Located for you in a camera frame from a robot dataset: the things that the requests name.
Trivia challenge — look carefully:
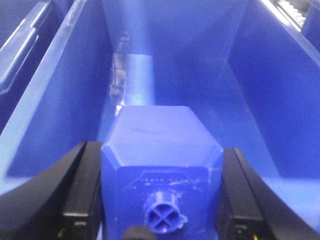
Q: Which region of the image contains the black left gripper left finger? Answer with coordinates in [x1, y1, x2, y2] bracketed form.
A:
[0, 141, 103, 240]

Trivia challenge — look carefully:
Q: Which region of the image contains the blue target bin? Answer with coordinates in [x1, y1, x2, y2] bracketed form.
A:
[0, 0, 320, 240]

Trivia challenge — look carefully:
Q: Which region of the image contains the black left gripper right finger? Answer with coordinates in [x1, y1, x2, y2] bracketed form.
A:
[216, 148, 320, 240]

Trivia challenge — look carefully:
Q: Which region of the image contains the blue bottle-shaped part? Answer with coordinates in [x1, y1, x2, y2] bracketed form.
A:
[101, 105, 223, 240]

